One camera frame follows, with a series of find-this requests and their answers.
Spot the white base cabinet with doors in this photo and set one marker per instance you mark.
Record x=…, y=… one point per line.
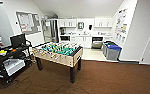
x=81, y=41

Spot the black built-in microwave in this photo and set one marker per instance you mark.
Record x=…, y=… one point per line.
x=64, y=38

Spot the green foosball table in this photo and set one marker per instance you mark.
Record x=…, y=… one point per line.
x=57, y=51

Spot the steel paper towel dispenser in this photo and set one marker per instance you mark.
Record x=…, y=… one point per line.
x=80, y=25

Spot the stainless steel refrigerator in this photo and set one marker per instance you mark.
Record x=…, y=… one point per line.
x=50, y=30

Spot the grey bin with green lid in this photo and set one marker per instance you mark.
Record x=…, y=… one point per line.
x=106, y=46

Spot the grey bin with blue lid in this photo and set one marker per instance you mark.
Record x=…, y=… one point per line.
x=113, y=53

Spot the black computer monitor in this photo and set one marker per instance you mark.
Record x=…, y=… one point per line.
x=17, y=40

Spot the yellow round object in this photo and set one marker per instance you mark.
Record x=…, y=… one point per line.
x=2, y=52

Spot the white three-door wall cabinet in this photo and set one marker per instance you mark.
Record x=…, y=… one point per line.
x=103, y=22

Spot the paper posters on wall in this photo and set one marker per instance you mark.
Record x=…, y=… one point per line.
x=121, y=25

